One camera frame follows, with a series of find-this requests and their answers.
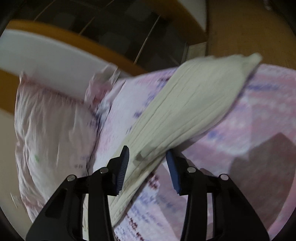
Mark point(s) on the floral pink bed sheet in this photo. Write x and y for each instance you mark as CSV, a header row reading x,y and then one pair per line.
x,y
254,145

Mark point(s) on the cream knitted sweater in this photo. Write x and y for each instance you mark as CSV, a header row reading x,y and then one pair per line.
x,y
196,98

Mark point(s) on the wooden headboard with white panel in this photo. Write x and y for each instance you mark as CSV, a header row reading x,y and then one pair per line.
x,y
58,58

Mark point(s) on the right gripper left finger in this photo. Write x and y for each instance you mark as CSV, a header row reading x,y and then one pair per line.
x,y
61,217

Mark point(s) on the pink floral pillow near edge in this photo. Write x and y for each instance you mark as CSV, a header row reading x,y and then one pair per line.
x,y
56,135

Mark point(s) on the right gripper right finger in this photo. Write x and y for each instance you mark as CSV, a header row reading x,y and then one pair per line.
x,y
233,216

